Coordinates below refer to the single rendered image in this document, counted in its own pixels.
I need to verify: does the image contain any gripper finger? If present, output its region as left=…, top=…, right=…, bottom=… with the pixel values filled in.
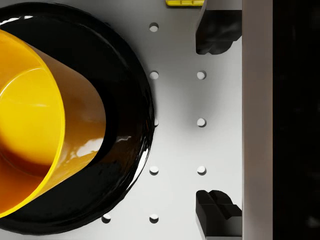
left=195, top=0, right=243, bottom=56
left=195, top=189, right=243, bottom=239

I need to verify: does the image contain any yellow bowl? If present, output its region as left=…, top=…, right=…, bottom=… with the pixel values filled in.
left=0, top=29, right=107, bottom=219

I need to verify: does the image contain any yellow basket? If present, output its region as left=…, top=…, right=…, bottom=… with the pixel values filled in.
left=165, top=0, right=205, bottom=7

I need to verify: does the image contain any black plate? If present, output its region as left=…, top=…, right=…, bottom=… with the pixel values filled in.
left=0, top=1, right=155, bottom=236

